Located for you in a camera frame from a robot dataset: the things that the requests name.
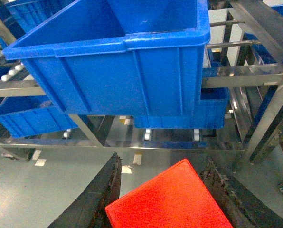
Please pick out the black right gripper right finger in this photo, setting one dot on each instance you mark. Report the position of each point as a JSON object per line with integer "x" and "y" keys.
{"x": 242, "y": 208}

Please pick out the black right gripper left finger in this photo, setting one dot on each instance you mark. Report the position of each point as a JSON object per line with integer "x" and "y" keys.
{"x": 88, "y": 209}

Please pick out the red magnetic block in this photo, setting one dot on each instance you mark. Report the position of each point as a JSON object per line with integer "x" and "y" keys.
{"x": 176, "y": 198}

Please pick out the large blue bin on shelf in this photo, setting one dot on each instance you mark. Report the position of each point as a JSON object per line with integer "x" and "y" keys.
{"x": 119, "y": 57}

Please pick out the blue bin lower left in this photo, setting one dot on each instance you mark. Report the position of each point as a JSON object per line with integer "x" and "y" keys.
{"x": 32, "y": 115}

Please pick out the blue bin lower middle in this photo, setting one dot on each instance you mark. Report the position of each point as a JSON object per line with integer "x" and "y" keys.
{"x": 209, "y": 113}

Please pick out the steel shelf frame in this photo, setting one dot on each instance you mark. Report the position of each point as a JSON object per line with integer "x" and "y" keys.
{"x": 244, "y": 54}

